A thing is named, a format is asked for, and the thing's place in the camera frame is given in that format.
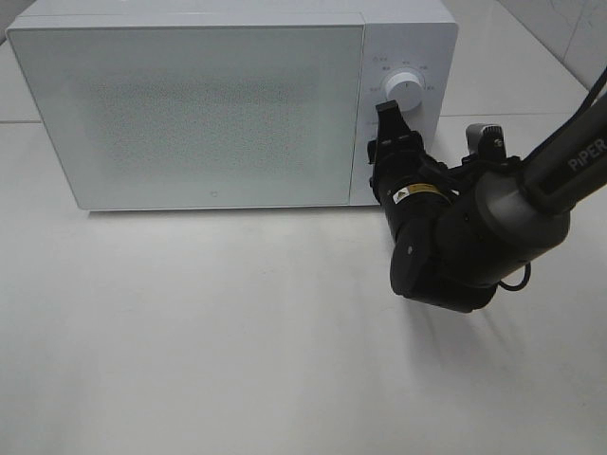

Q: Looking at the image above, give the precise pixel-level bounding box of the white microwave door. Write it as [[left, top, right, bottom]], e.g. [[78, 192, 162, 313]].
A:
[[9, 26, 362, 210]]

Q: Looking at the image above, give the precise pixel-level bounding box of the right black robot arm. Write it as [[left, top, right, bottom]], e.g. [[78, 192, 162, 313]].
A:
[[368, 100, 606, 313]]

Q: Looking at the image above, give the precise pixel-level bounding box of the upper white power knob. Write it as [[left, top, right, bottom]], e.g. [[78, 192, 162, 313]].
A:
[[383, 68, 424, 112]]

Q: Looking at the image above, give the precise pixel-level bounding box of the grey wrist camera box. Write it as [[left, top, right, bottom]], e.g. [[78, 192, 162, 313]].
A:
[[466, 123, 506, 159]]

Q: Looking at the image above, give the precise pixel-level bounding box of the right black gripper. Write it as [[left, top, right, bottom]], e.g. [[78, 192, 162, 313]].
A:
[[367, 100, 458, 303]]

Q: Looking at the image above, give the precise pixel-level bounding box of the white microwave oven body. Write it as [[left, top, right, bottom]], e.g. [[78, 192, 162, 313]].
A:
[[6, 1, 458, 210]]

